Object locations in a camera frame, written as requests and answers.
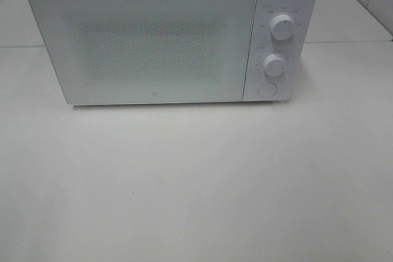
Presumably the white microwave door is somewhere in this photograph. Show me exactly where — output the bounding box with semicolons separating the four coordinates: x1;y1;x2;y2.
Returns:
29;0;255;105

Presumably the white dial knob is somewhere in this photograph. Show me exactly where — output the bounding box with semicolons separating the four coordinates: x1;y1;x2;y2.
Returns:
268;12;295;40
262;54;286;77

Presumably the round door release button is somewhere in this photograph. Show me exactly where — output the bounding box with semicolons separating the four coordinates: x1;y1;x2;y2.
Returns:
258;82;277;98

